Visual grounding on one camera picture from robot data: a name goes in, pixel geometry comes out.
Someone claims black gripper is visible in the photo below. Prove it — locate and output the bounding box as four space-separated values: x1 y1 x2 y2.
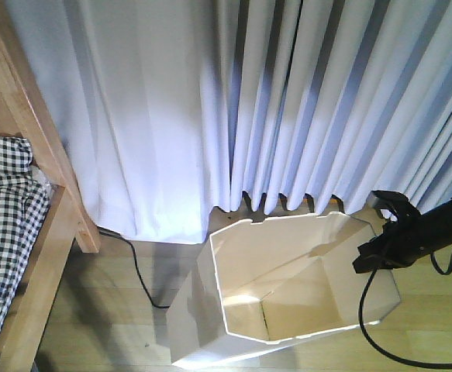
353 202 427 274

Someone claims white sheer curtain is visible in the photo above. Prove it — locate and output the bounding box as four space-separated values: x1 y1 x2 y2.
5 1 229 244

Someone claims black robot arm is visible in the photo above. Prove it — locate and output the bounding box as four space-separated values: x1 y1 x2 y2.
353 190 452 274

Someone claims wooden bed frame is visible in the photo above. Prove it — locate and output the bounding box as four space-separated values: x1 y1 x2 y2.
0 0 102 372

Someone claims black power cord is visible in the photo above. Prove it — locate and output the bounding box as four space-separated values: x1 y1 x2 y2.
95 226 171 310

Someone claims black white checkered bedding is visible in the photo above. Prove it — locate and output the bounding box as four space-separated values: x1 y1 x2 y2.
0 136 50 332

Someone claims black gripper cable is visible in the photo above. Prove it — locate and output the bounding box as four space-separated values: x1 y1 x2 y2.
358 232 452 367

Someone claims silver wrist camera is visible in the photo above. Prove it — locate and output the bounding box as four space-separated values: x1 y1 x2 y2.
366 190 409 210

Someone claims light grey curtain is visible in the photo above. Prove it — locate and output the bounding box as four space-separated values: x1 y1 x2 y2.
211 1 452 213

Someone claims white plastic trash bin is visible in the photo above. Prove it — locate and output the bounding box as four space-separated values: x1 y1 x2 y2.
167 212 401 370

